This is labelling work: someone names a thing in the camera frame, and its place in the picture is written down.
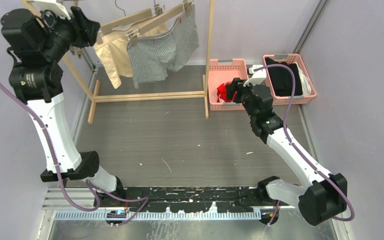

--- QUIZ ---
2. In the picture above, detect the wooden hanger for striped underwear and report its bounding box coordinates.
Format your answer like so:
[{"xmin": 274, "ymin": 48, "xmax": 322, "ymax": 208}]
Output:
[{"xmin": 125, "ymin": 0, "xmax": 193, "ymax": 40}]

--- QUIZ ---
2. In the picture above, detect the black folded garment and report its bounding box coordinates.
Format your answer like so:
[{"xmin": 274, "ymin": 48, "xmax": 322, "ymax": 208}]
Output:
[{"xmin": 264, "ymin": 57, "xmax": 303, "ymax": 97}]

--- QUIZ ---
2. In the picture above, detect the empty pink plastic basket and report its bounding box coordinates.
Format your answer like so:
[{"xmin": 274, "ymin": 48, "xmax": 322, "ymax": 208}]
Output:
[{"xmin": 208, "ymin": 58, "xmax": 248, "ymax": 111}]

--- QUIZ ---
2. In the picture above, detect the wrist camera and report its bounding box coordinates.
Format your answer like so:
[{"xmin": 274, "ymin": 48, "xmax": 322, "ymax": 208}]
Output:
[
  {"xmin": 32, "ymin": 0, "xmax": 71, "ymax": 20},
  {"xmin": 243, "ymin": 65, "xmax": 267, "ymax": 87}
]

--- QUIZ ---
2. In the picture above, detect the grey striped boxer underwear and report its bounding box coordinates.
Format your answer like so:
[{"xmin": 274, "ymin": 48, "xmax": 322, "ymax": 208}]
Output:
[{"xmin": 126, "ymin": 4, "xmax": 200, "ymax": 89}]

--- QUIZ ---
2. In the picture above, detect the pink basket with clothes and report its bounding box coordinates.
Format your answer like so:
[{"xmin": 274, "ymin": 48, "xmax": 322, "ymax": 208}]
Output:
[{"xmin": 262, "ymin": 53, "xmax": 317, "ymax": 105}]

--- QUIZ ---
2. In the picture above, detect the white cloth in basket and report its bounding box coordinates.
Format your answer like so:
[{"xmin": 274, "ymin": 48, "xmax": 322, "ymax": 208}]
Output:
[{"xmin": 294, "ymin": 62, "xmax": 312, "ymax": 96}]

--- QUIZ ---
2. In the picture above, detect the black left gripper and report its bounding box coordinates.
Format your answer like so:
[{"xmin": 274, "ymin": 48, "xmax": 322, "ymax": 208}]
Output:
[{"xmin": 40, "ymin": 6, "xmax": 100, "ymax": 63}]

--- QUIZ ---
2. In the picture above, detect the wooden hanger for red underwear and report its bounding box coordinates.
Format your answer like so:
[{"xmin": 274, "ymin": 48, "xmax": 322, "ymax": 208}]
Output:
[{"xmin": 69, "ymin": 46, "xmax": 83, "ymax": 59}]

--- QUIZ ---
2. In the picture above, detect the aluminium cable duct rail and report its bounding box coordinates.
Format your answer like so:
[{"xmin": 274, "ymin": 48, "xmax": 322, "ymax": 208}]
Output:
[{"xmin": 54, "ymin": 209, "xmax": 262, "ymax": 221}]

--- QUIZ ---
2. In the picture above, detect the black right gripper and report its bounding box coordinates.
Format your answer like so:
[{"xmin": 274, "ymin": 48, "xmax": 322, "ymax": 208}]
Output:
[{"xmin": 225, "ymin": 78, "xmax": 259, "ymax": 120}]

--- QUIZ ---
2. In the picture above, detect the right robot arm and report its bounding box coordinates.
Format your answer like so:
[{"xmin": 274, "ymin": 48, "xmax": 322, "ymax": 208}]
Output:
[{"xmin": 226, "ymin": 77, "xmax": 352, "ymax": 226}]

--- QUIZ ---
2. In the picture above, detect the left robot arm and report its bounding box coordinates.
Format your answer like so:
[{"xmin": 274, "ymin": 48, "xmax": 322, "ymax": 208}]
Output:
[{"xmin": 0, "ymin": 3, "xmax": 126, "ymax": 207}]

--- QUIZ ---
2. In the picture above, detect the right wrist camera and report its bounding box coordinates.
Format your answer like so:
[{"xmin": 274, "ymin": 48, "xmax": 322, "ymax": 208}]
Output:
[{"xmin": 243, "ymin": 65, "xmax": 267, "ymax": 87}]

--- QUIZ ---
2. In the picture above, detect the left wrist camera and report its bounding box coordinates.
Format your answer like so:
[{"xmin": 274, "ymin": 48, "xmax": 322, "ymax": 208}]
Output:
[{"xmin": 32, "ymin": 0, "xmax": 71, "ymax": 20}]

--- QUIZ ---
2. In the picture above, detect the red underwear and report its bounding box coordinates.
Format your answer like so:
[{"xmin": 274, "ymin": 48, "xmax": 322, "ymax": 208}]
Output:
[{"xmin": 216, "ymin": 82, "xmax": 237, "ymax": 103}]

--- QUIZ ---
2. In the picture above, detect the beige underwear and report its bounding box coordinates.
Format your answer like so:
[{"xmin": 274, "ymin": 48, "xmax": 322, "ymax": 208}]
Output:
[{"xmin": 93, "ymin": 23, "xmax": 169, "ymax": 89}]

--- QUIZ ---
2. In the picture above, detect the wooden clothes rack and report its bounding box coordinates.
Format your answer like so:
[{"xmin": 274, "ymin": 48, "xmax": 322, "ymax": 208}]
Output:
[{"xmin": 19, "ymin": 0, "xmax": 216, "ymax": 125}]

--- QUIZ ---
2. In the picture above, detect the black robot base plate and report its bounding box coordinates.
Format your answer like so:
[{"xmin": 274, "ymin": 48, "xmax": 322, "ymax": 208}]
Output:
[{"xmin": 124, "ymin": 186, "xmax": 276, "ymax": 213}]

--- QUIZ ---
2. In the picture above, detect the wooden hanger for beige underwear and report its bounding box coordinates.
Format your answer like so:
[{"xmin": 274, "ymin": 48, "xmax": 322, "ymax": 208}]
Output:
[{"xmin": 96, "ymin": 1, "xmax": 166, "ymax": 44}]

